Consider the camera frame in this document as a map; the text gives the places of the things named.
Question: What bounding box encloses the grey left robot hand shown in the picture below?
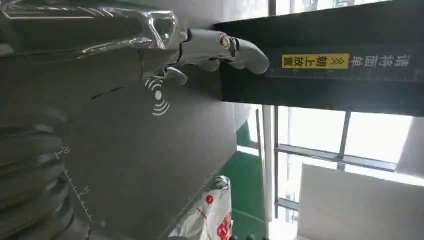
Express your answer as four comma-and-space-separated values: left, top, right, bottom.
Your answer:
0, 28, 270, 126

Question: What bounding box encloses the yellow label sticker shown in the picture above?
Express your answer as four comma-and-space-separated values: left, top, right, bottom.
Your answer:
281, 53, 351, 70

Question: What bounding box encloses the black beam with white lettering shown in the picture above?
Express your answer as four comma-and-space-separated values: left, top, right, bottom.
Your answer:
213, 0, 424, 118

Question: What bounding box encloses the white parcel bag red print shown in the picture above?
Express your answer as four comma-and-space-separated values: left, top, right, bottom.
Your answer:
168, 175, 233, 240

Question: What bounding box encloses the ribbed grey left arm sleeve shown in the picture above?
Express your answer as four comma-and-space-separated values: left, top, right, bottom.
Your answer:
0, 110, 76, 240

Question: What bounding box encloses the white flat panel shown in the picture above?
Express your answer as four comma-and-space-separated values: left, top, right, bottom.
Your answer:
297, 163, 424, 240

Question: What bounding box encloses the grey panel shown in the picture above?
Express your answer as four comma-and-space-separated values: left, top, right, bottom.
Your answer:
395, 116, 424, 179

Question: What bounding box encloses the white upright post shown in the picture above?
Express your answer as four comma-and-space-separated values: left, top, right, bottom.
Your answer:
260, 105, 276, 240

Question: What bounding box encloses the grey window frame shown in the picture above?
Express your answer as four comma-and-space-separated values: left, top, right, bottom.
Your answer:
273, 105, 398, 220

